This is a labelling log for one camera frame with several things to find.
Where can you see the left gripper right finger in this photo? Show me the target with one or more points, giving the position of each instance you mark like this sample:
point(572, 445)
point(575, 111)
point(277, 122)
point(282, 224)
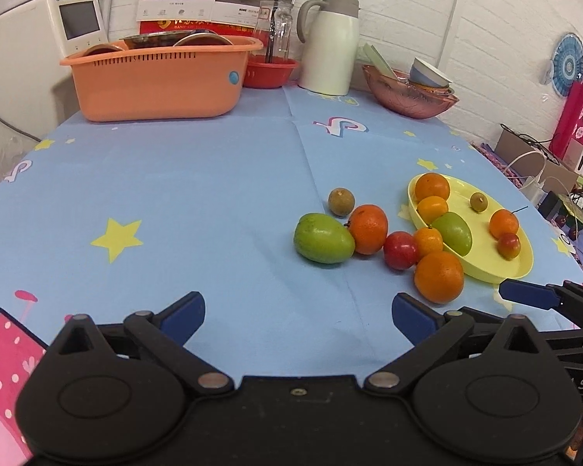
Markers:
point(500, 398)

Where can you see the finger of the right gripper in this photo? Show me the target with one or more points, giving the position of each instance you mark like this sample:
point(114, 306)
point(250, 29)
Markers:
point(566, 299)
point(516, 337)

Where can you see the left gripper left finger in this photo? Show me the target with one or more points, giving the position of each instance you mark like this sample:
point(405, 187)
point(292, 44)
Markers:
point(124, 384)

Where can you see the big orange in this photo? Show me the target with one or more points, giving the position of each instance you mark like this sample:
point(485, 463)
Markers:
point(439, 277)

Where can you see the small orange tangerine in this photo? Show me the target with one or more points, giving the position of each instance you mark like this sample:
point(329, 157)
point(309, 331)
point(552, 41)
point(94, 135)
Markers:
point(428, 241)

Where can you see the small oval orange kumquat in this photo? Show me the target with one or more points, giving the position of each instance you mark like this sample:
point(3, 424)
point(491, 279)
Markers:
point(431, 208)

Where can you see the large orange mandarin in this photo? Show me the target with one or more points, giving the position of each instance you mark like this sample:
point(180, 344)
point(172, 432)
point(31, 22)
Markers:
point(369, 227)

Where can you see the large green fruit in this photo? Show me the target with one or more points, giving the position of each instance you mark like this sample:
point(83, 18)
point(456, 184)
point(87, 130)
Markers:
point(322, 239)

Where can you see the brown longan fruit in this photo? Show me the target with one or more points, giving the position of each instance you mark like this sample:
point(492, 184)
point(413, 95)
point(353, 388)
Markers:
point(341, 202)

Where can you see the orange tangerine with stem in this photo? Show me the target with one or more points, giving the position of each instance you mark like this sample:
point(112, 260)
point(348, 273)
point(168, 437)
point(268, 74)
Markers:
point(503, 222)

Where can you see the small red plum on plate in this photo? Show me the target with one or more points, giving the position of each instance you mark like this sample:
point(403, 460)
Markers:
point(508, 246)

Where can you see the green fruit on plate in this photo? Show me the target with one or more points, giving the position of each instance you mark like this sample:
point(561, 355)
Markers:
point(455, 233)

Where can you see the small brown fruit on plate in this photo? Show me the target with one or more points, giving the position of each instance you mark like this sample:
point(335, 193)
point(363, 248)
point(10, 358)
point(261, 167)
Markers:
point(478, 202)

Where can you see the orange at plate back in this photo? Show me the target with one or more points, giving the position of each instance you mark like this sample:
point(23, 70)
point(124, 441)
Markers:
point(432, 185)

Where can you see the brown cardboard box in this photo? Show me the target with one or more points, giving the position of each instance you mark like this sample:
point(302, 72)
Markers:
point(527, 157)

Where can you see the magenta gift bag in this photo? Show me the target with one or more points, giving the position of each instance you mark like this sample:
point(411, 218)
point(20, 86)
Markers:
point(570, 124)

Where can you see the blue star tablecloth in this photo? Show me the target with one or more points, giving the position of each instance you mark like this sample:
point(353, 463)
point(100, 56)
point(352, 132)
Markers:
point(109, 219)

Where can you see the pink glass bowl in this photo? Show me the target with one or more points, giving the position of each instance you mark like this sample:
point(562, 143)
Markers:
point(404, 98)

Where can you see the stacked blue white bowls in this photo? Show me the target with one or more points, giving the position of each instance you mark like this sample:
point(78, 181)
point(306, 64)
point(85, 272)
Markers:
point(427, 77)

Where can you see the white plate in bowl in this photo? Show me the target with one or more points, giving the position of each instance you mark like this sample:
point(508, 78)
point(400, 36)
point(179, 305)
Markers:
point(378, 61)

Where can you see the orange plastic basin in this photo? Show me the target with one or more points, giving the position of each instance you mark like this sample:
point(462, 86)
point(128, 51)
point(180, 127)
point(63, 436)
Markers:
point(171, 82)

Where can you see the white thermos jug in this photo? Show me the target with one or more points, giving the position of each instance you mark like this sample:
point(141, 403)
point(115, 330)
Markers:
point(329, 30)

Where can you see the white appliance with screen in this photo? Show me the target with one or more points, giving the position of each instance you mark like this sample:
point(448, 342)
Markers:
point(37, 93)

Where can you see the red plastic basket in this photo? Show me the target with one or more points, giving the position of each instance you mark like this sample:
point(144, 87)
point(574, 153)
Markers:
point(268, 75)

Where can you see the steel bowls in basin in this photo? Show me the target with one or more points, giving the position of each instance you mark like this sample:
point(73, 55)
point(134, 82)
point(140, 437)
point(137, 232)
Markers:
point(160, 39)

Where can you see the clear glass cup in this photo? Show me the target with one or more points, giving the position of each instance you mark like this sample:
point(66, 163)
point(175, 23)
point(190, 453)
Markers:
point(273, 29)

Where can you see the blue round wall fan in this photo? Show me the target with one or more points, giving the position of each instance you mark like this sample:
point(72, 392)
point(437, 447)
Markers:
point(566, 64)

